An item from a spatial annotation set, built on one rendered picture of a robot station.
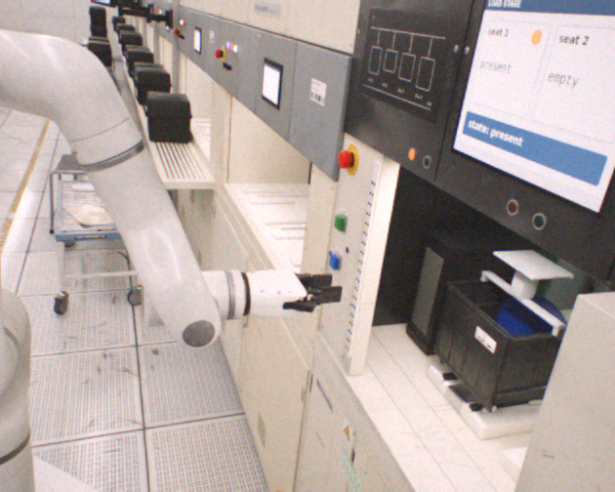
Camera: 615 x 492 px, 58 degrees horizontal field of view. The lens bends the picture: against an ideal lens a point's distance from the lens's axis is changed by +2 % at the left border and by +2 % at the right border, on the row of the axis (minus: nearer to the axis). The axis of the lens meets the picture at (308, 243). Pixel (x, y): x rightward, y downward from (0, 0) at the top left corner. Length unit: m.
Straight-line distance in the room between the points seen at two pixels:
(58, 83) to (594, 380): 0.69
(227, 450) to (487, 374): 1.40
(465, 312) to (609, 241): 0.59
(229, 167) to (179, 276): 1.86
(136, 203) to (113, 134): 0.10
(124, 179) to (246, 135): 1.84
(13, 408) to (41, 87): 0.51
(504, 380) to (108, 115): 0.85
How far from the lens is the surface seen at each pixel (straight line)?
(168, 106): 3.49
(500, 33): 0.83
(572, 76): 0.72
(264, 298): 0.90
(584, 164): 0.69
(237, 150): 2.61
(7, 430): 1.01
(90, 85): 0.77
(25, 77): 0.78
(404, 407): 1.27
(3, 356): 0.88
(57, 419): 2.58
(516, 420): 1.29
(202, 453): 2.35
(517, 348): 1.14
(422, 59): 0.99
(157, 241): 0.81
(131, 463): 2.34
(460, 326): 1.24
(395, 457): 1.15
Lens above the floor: 1.64
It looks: 23 degrees down
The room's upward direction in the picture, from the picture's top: 7 degrees clockwise
